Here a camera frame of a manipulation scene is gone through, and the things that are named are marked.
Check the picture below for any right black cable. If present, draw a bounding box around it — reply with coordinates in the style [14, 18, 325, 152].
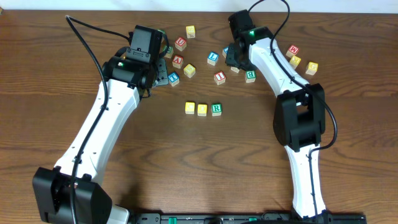
[247, 0, 338, 218]

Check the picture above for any green Z block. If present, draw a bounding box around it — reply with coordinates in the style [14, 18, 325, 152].
[165, 46, 174, 58]

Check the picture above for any yellow O block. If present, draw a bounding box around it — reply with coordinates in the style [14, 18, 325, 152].
[197, 104, 208, 116]

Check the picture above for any green R block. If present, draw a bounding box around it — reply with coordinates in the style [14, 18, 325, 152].
[211, 103, 223, 116]

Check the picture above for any blue 2 block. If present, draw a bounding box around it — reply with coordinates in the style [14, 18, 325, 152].
[223, 47, 229, 58]

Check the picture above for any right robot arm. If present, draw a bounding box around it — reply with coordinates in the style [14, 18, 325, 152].
[226, 25, 326, 220]

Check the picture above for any blue l block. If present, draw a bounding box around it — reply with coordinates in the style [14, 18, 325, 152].
[231, 67, 240, 73]
[207, 51, 219, 66]

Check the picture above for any black cable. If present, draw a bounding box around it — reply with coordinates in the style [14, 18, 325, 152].
[247, 0, 338, 218]
[64, 14, 170, 224]

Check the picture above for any yellow G block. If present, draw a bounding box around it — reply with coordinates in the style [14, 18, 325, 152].
[305, 62, 318, 75]

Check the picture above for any red M block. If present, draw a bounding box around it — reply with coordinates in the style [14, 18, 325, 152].
[285, 45, 299, 58]

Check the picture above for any red U block left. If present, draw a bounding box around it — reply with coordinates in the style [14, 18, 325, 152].
[174, 37, 187, 52]

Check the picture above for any red I block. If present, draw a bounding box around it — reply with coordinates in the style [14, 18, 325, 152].
[214, 71, 226, 85]

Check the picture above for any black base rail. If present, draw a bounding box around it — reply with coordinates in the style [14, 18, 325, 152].
[127, 212, 367, 224]

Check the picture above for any left black cable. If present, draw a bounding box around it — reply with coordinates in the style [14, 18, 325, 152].
[64, 14, 170, 224]

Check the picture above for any yellow C block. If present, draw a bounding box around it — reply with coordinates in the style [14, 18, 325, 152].
[185, 102, 195, 114]

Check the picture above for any red A block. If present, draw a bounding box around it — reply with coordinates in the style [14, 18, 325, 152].
[172, 55, 183, 68]

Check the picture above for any yellow S block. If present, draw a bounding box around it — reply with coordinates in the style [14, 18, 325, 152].
[183, 63, 196, 78]

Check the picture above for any green B block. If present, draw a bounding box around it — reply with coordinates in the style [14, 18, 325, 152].
[245, 70, 256, 83]

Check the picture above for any yellow block top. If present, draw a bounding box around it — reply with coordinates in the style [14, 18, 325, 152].
[186, 26, 196, 39]

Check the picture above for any blue T block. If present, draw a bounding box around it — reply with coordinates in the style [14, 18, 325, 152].
[167, 72, 180, 86]

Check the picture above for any yellow K block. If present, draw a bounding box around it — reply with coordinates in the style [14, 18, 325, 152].
[289, 55, 301, 70]

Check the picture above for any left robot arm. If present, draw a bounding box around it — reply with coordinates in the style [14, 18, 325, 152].
[32, 56, 167, 223]

